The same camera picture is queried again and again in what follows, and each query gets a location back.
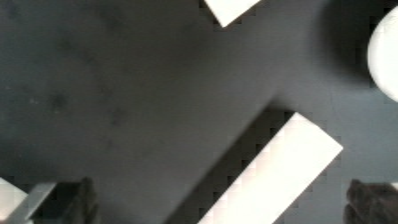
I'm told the white lamp base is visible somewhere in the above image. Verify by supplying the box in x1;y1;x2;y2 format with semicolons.
204;0;261;28

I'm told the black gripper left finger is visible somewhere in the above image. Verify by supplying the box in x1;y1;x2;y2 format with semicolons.
30;178;99;224

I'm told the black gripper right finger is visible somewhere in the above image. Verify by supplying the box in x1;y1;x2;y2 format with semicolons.
343;179;398;224

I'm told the white fence frame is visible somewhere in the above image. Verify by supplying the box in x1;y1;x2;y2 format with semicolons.
0;113;343;224

